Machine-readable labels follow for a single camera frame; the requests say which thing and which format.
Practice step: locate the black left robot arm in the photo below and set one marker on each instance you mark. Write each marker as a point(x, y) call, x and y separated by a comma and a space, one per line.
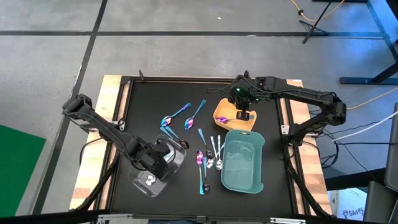
point(105, 127)

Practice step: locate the cardboard box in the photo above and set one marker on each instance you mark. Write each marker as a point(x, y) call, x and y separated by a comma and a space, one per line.
point(348, 202)

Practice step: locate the black rig beam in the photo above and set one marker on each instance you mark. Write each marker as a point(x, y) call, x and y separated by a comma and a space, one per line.
point(62, 216)

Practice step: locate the black tripod stand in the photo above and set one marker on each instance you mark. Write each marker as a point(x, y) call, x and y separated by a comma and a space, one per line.
point(314, 27)

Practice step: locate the teal plastic bin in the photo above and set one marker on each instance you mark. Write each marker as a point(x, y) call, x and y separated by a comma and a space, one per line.
point(242, 165)

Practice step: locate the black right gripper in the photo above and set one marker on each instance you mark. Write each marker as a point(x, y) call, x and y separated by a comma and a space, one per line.
point(245, 93)

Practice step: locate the black desk leg frame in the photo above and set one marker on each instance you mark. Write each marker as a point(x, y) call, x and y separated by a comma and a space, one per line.
point(360, 81)

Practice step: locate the black table clamp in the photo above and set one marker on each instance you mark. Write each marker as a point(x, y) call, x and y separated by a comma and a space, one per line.
point(247, 74)
point(141, 76)

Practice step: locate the yellow plastic bin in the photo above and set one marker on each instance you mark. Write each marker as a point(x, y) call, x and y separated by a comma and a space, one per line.
point(230, 126)

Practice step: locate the clear plastic bin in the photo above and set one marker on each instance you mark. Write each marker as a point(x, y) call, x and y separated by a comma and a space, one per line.
point(140, 186)

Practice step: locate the black table edge frame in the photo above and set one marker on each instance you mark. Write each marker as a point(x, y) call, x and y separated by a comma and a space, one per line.
point(192, 79)

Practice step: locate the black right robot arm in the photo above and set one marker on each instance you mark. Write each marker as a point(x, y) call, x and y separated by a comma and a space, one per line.
point(304, 95)

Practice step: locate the green floor mat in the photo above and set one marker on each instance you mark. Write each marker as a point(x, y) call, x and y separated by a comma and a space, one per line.
point(18, 171)

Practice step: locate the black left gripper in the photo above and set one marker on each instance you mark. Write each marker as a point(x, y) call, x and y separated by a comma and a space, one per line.
point(157, 158)

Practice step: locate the grey chair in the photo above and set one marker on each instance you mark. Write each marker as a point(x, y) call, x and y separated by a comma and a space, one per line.
point(379, 202)

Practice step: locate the silver metal bracket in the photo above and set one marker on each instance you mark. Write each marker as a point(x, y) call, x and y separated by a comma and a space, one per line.
point(122, 125)
point(285, 129)

